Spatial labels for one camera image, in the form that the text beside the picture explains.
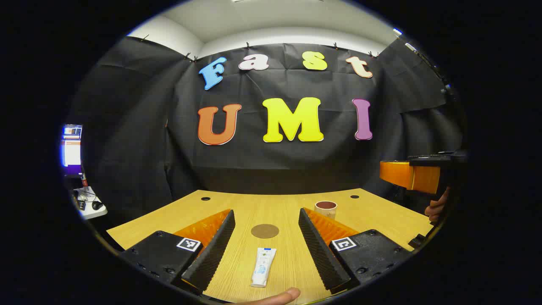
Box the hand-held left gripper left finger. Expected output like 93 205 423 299
120 208 236 296

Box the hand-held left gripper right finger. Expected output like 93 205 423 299
299 207 413 295

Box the beige cup with handle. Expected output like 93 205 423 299
314 200 338 220

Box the white toothpaste tube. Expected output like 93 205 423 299
250 247 277 288

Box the round brown coaster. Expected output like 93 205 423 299
251 224 280 239

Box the wooden desktop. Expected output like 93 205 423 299
106 189 434 305

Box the black backdrop cloth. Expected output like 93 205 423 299
68 36 466 231

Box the white side table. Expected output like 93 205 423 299
71 186 108 220

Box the computer monitor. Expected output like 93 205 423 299
61 124 83 176

